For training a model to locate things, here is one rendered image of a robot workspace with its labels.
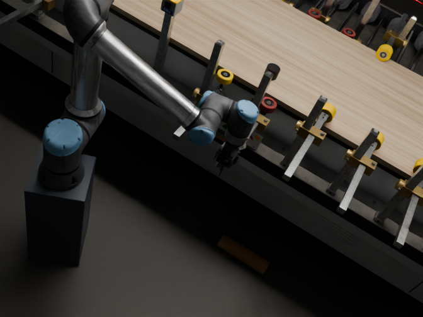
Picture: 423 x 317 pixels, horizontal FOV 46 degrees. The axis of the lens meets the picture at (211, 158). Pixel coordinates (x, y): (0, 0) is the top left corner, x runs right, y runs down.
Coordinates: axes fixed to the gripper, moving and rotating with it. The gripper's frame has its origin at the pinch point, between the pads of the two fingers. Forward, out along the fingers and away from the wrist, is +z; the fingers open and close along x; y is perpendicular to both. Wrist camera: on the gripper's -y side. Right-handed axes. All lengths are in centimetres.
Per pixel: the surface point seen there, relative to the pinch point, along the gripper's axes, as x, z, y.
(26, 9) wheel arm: -124, -1, -18
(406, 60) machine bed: 49, 2, -169
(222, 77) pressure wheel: -25.7, -10.1, -40.3
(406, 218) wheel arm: 74, -15, -16
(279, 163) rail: 18.3, 10.9, -32.7
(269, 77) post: -3.7, -30.3, -30.3
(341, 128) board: 34, -10, -53
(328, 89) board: 19, -11, -74
